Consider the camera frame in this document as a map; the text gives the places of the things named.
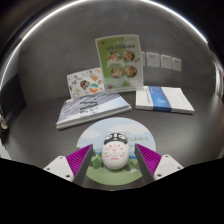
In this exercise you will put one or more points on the round landscape-print mouse pad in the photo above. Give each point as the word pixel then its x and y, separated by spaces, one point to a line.
pixel 133 128

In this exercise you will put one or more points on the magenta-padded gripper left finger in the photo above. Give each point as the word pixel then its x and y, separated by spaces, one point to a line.
pixel 62 166

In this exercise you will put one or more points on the white book with blue band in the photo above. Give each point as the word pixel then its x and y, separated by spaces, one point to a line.
pixel 163 99

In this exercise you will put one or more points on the grey striped-cover book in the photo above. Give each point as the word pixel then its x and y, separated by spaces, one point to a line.
pixel 90 108

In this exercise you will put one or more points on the green food poster stand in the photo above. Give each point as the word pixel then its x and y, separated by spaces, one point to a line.
pixel 120 61

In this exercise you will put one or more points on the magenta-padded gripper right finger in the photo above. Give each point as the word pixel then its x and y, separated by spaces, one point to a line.
pixel 164 166

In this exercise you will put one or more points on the white sticker sheet card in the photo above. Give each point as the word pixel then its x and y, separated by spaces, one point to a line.
pixel 85 83

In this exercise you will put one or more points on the white wall switch plates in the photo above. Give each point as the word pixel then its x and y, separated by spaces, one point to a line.
pixel 166 61

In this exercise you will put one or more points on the white cartoon-print computer mouse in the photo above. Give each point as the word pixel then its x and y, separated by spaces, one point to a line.
pixel 115 153

